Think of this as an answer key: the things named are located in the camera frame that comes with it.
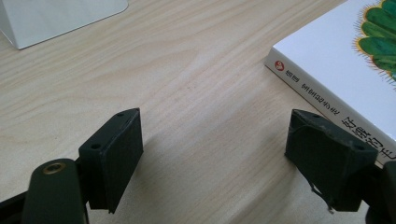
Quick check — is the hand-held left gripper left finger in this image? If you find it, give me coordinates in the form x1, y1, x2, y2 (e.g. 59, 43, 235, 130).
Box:
78, 107, 145, 215

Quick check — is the white expandable book rack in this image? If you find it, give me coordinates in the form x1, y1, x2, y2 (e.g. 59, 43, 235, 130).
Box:
0, 0, 129, 50

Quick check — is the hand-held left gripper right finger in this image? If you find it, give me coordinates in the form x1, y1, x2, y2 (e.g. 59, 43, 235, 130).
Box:
284, 108, 379, 216

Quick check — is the white caterpillar picture book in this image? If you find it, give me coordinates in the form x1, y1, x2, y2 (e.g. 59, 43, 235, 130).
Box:
263, 0, 396, 169

